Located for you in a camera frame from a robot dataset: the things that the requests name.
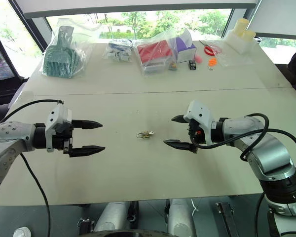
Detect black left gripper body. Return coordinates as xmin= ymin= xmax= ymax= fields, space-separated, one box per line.
xmin=52 ymin=120 xmax=74 ymax=154

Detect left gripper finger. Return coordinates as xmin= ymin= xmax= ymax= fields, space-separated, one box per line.
xmin=71 ymin=119 xmax=104 ymax=130
xmin=69 ymin=145 xmax=106 ymax=158

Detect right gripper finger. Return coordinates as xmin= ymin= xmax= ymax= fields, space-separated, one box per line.
xmin=171 ymin=114 xmax=188 ymax=124
xmin=163 ymin=139 xmax=197 ymax=154

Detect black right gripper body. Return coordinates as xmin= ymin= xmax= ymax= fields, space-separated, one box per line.
xmin=187 ymin=118 xmax=206 ymax=154

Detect large clear plastic bag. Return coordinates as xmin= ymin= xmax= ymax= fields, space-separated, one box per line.
xmin=135 ymin=28 xmax=196 ymax=78

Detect purple and white box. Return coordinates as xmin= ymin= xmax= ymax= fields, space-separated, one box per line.
xmin=174 ymin=35 xmax=197 ymax=64

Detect red box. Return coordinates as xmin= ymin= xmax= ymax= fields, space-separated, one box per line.
xmin=137 ymin=40 xmax=174 ymax=68

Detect bag of green plastic pieces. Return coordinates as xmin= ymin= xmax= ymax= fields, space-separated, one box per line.
xmin=40 ymin=24 xmax=93 ymax=80

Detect silver robot right leg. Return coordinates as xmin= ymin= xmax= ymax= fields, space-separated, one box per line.
xmin=165 ymin=198 xmax=196 ymax=237

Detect green plastic dustpan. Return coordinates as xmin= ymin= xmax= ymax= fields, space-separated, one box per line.
xmin=43 ymin=25 xmax=76 ymax=80

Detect black clamp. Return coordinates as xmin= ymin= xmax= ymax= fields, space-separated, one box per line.
xmin=77 ymin=217 xmax=95 ymax=236

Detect bag of blue white parts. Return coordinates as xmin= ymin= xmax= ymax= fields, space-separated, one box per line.
xmin=102 ymin=39 xmax=134 ymax=63

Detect flat clear plastic bag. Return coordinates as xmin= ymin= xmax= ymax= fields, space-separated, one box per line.
xmin=211 ymin=40 xmax=255 ymax=68

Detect black mesh office chair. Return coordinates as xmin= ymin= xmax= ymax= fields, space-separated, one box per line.
xmin=0 ymin=35 xmax=29 ymax=101

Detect clear container with yellow cups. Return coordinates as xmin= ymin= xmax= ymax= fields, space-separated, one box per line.
xmin=223 ymin=29 xmax=259 ymax=54

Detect white plastic object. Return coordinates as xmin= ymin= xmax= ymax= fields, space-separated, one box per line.
xmin=13 ymin=226 xmax=32 ymax=237

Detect short pale yellow cylinder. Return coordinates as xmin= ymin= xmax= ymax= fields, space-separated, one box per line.
xmin=243 ymin=30 xmax=256 ymax=41

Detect tall pale yellow cylinder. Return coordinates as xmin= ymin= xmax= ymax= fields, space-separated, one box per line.
xmin=233 ymin=18 xmax=249 ymax=38

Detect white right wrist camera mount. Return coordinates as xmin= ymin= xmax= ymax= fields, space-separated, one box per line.
xmin=183 ymin=99 xmax=216 ymax=144

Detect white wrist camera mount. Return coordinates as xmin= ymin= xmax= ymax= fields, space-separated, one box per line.
xmin=183 ymin=99 xmax=216 ymax=144
xmin=44 ymin=104 xmax=73 ymax=153

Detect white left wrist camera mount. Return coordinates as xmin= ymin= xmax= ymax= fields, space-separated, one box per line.
xmin=44 ymin=104 xmax=73 ymax=153

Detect red handled scissors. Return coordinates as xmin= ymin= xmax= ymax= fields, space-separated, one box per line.
xmin=199 ymin=40 xmax=224 ymax=57

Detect black metal bracket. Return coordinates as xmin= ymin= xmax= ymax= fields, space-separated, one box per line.
xmin=215 ymin=201 xmax=235 ymax=237

